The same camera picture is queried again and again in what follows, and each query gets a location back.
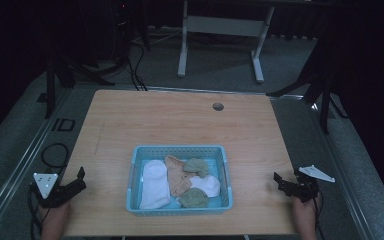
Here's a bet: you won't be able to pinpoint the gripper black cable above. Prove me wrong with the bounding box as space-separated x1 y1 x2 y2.
27 184 49 240
312 194 328 240

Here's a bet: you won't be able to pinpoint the green sock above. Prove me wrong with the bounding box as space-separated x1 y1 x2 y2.
178 187 211 209
182 157 210 179

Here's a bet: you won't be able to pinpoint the black floor cables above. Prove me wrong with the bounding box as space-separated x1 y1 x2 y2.
125 41 149 92

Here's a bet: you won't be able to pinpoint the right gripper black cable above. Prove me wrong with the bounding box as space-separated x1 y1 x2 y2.
312 194 328 240

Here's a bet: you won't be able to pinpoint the white metal desk frame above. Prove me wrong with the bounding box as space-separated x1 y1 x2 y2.
177 0 276 85

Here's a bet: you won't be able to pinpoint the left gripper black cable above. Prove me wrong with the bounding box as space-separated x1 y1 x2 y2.
27 184 49 240

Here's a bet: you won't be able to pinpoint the black metal stand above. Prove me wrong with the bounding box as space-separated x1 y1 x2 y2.
43 39 116 120
267 33 350 136

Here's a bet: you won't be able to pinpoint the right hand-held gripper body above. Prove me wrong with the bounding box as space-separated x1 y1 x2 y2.
283 164 336 204

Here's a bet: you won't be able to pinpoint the peach sock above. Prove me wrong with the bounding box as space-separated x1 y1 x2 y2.
164 154 195 198

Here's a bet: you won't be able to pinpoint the large white sock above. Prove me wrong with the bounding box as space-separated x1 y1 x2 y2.
138 159 172 211

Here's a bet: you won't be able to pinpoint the black looped floor cable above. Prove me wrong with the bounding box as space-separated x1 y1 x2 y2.
40 142 71 170

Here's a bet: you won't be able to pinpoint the person's left hand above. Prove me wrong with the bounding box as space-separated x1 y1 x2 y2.
37 199 71 222

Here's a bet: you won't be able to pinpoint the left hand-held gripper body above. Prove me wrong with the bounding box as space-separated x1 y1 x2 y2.
32 172 83 210

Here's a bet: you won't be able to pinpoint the person's right hand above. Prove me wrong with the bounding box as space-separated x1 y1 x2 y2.
291 194 320 218

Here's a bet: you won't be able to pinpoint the small white sock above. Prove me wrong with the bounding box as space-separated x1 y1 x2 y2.
188 174 222 199

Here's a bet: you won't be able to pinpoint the metal floor rail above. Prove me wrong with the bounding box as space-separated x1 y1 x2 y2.
308 99 378 240
0 87 75 235

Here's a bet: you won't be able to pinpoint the light blue plastic basket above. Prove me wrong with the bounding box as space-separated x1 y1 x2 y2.
125 144 234 217

